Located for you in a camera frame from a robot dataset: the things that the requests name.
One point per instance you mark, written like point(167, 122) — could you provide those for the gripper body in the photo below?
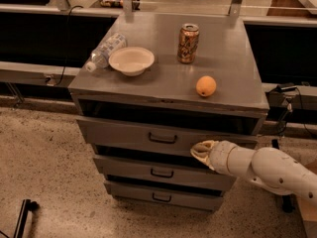
point(218, 157)

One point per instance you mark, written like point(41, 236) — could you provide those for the grey top drawer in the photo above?
point(134, 136)

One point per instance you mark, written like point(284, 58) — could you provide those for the grey drawer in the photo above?
point(135, 169)
point(179, 198)
point(134, 136)

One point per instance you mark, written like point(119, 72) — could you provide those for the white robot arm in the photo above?
point(268, 168)

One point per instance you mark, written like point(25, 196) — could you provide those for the grey middle drawer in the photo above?
point(135, 169)

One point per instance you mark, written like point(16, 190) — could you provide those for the grey bottom drawer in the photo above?
point(179, 198)

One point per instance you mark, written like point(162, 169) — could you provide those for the grey drawer cabinet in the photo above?
point(165, 93)

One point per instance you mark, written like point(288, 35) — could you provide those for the orange fruit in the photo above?
point(206, 86)

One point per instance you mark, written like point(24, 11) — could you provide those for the black power adapter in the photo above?
point(286, 87)

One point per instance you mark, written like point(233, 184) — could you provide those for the gold drink can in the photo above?
point(188, 43)

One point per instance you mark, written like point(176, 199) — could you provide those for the white paper bowl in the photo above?
point(131, 61)

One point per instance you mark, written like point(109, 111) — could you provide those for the clear plastic water bottle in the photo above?
point(99, 57)

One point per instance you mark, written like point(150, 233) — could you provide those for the wooden counter right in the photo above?
point(288, 8)

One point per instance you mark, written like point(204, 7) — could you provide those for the black floor stand left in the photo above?
point(27, 206)

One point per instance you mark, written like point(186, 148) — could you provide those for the black top drawer handle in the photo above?
point(162, 138)

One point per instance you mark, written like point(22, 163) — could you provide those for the black drawer handle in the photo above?
point(160, 174)
point(161, 197)
point(162, 138)

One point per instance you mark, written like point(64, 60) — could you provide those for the black middle drawer handle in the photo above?
point(160, 174)

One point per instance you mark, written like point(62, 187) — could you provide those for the black bottom drawer handle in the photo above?
point(161, 197)

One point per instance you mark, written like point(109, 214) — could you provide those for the grey rail shelf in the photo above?
point(37, 74)

